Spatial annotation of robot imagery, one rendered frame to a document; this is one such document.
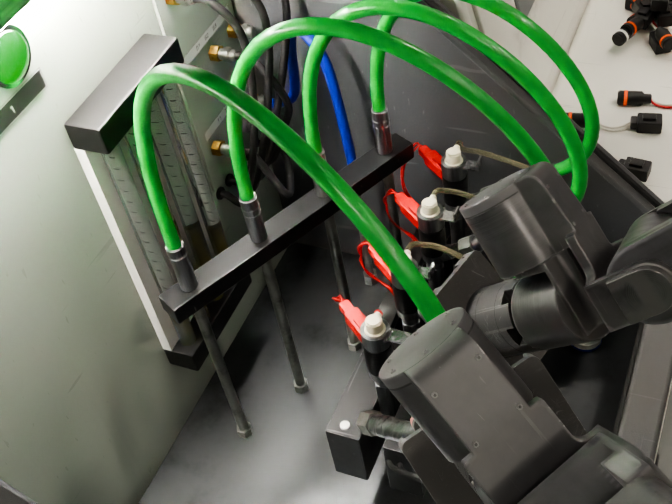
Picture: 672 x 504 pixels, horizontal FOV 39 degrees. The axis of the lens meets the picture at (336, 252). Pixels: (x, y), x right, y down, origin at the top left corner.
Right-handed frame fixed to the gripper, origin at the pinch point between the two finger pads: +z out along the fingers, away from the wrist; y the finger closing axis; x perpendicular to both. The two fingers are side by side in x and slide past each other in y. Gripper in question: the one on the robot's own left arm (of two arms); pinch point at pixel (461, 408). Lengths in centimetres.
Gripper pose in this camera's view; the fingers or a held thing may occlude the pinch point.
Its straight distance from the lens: 68.1
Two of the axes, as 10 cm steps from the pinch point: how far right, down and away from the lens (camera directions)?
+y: -8.3, 5.5, -0.5
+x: 5.5, 8.3, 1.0
